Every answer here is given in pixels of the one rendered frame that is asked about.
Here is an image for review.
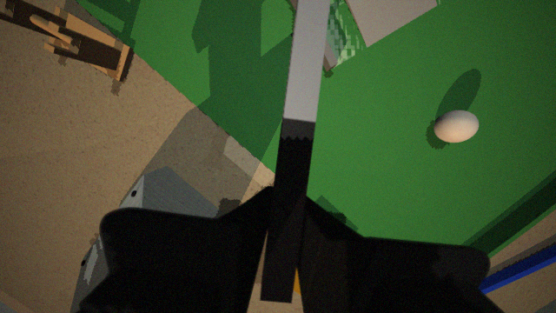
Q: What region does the green flat mat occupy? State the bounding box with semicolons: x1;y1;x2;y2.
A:
76;0;556;247

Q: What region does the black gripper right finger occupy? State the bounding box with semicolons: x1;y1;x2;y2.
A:
297;196;491;313

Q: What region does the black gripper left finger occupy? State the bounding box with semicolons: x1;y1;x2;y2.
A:
99;186;274;313

